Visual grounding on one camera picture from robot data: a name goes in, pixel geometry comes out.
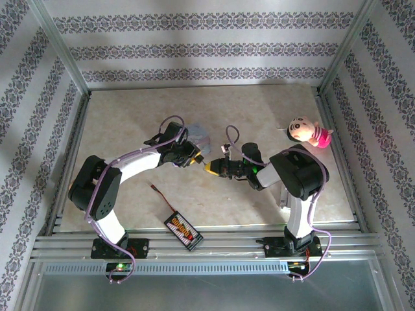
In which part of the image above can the blue-grey cloth piece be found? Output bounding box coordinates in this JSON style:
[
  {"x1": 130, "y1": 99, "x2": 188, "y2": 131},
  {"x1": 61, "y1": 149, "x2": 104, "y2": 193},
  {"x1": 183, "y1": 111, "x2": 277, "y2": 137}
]
[{"x1": 185, "y1": 124, "x2": 212, "y2": 157}]

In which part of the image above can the plush doll in pink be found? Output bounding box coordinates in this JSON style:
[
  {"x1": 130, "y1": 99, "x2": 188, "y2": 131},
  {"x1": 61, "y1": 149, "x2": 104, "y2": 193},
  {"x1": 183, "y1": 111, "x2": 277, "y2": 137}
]
[{"x1": 287, "y1": 116, "x2": 335, "y2": 149}]

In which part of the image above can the black power distribution board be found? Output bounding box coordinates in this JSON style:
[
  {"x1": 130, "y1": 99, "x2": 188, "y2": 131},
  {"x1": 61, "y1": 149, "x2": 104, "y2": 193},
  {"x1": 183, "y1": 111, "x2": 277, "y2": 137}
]
[{"x1": 163, "y1": 211, "x2": 204, "y2": 252}]

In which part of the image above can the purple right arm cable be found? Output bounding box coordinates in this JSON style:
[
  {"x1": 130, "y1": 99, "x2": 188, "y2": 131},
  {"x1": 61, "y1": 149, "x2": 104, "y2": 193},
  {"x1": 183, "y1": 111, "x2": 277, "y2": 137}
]
[{"x1": 226, "y1": 125, "x2": 332, "y2": 282}]

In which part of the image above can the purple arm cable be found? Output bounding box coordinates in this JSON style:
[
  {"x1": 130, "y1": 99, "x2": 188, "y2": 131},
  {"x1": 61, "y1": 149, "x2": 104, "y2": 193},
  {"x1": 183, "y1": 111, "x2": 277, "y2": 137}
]
[
  {"x1": 84, "y1": 115, "x2": 189, "y2": 285},
  {"x1": 226, "y1": 125, "x2": 332, "y2": 282}
]

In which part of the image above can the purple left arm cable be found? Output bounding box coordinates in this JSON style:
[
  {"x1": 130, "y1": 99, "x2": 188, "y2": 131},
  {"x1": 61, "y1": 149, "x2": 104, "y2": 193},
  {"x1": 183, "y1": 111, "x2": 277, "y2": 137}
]
[{"x1": 84, "y1": 115, "x2": 189, "y2": 285}]

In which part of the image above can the red black wire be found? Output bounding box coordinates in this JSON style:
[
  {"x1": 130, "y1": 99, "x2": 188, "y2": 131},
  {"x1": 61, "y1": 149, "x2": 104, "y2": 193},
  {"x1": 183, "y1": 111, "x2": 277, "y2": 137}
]
[{"x1": 150, "y1": 183, "x2": 176, "y2": 214}]

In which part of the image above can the aluminium mounting rail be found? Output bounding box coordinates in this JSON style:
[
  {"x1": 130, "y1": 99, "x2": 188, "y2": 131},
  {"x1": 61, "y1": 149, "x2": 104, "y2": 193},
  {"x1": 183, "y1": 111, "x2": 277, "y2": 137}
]
[{"x1": 30, "y1": 223, "x2": 383, "y2": 262}]

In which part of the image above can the aluminium side rail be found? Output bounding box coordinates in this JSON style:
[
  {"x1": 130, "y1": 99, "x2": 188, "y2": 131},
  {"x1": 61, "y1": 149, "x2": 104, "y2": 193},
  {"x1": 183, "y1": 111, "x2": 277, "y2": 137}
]
[
  {"x1": 311, "y1": 86, "x2": 369, "y2": 233},
  {"x1": 45, "y1": 92, "x2": 93, "y2": 236}
]

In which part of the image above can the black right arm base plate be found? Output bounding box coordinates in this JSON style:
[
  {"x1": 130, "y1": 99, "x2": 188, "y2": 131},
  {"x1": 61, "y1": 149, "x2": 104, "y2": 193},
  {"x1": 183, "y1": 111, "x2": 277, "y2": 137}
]
[{"x1": 264, "y1": 236, "x2": 322, "y2": 259}]

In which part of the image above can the grey slotted cable duct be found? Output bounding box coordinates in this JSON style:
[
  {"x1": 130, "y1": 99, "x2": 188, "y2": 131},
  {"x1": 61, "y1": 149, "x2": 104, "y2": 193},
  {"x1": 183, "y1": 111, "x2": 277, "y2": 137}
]
[{"x1": 43, "y1": 261, "x2": 289, "y2": 275}]

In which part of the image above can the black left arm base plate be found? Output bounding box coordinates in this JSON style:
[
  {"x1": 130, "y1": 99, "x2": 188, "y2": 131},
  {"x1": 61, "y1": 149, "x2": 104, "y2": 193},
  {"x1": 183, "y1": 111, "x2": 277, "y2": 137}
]
[{"x1": 90, "y1": 238, "x2": 150, "y2": 260}]

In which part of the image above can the aluminium frame post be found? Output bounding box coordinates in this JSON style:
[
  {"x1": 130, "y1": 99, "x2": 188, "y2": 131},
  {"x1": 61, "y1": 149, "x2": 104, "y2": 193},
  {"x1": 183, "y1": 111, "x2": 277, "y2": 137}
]
[
  {"x1": 27, "y1": 0, "x2": 92, "y2": 97},
  {"x1": 317, "y1": 0, "x2": 382, "y2": 95}
]

